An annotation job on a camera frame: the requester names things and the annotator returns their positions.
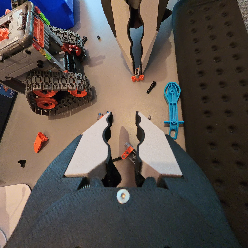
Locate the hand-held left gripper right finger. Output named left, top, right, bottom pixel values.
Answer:
left=135, top=111, right=183, bottom=184

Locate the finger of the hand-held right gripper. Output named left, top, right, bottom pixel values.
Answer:
left=138, top=0, right=166, bottom=75
left=110, top=0, right=135, bottom=75

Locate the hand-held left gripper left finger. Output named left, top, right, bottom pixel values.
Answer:
left=64, top=111, right=113, bottom=180

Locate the orange grey brick assembly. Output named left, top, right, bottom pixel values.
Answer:
left=131, top=68, right=145, bottom=82

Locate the orange beam with black axle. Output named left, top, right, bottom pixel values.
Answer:
left=112, top=142, right=137, bottom=163

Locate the teal plastic separator tool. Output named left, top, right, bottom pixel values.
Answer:
left=164, top=82, right=184, bottom=140

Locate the blue plastic storage bin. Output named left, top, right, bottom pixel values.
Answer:
left=0, top=0, right=75, bottom=29

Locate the orange curved brick piece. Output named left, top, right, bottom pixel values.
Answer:
left=33, top=132, right=49, bottom=154

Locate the long black pin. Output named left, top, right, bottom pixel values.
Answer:
left=146, top=81, right=157, bottom=94

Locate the black dimpled foam mat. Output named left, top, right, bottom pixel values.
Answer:
left=172, top=0, right=248, bottom=248

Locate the toy vehicle product box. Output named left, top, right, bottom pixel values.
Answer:
left=0, top=80, right=19, bottom=140

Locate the white book stand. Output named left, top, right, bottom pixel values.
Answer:
left=0, top=183, right=32, bottom=246

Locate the grey orange tracked toy vehicle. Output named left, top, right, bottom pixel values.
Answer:
left=0, top=1, right=92, bottom=117

